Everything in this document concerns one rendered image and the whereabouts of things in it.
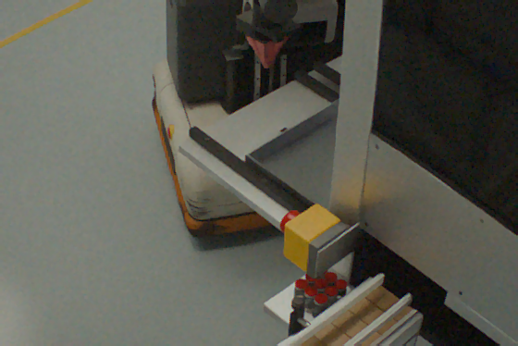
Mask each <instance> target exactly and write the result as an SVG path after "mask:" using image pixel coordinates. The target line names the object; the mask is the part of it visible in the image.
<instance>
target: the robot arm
mask: <svg viewBox="0 0 518 346"><path fill-rule="evenodd" d="M297 12H298V4H296V1H295V0H253V9H252V10H250V11H248V12H246V13H243V14H241V15H238V16H236V23H237V31H239V32H241V33H245V34H247V39H248V41H249V42H250V44H251V46H252V47H253V49H254V51H255V53H256V54H257V55H258V57H259V59H260V61H261V62H262V64H263V66H264V68H270V67H272V66H273V64H274V62H275V60H276V58H277V56H278V52H279V50H280V49H281V48H282V46H283V45H284V43H285V42H286V41H287V40H288V38H290V39H292V40H293V41H294V40H296V39H298V38H300V35H301V31H302V25H301V24H300V23H298V22H296V21H294V20H292V19H293V18H294V17H295V16H296V14H297ZM267 50H268V51H267Z"/></svg>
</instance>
